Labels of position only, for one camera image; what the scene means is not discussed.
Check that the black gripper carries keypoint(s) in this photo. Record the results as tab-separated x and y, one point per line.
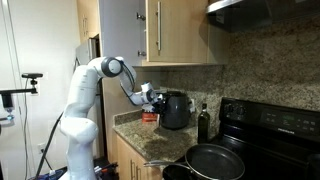
157	102

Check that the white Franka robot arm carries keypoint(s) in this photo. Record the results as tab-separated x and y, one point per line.
78	100

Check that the wooden upper cabinet door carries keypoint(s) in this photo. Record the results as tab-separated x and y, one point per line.
183	30

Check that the open grey cabinet door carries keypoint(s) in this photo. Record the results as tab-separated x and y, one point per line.
121	30

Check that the red box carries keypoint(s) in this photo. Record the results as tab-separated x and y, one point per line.
149	117

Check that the white plug on backsplash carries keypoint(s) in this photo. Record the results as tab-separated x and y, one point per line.
192	105

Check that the dark olive oil bottle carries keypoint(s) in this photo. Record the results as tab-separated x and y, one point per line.
203	125

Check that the red and black tools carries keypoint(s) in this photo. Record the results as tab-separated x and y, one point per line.
106	167

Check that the black frying pan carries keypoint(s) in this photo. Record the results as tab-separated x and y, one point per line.
215	162

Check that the stainless refrigerator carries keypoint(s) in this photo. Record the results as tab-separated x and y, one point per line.
85	50

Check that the narrow wooden upper cabinet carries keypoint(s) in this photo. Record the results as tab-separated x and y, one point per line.
88	20

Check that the black electric stove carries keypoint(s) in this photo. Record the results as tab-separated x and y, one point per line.
266	140

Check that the blue round object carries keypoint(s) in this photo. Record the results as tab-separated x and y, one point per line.
50	175

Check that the stainless range hood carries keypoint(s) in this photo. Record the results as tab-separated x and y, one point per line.
253	13

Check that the white wall outlet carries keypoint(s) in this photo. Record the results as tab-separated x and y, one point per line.
41	148

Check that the black camera on stand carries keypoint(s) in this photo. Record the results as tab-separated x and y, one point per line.
32	75

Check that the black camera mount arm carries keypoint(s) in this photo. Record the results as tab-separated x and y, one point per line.
16	90

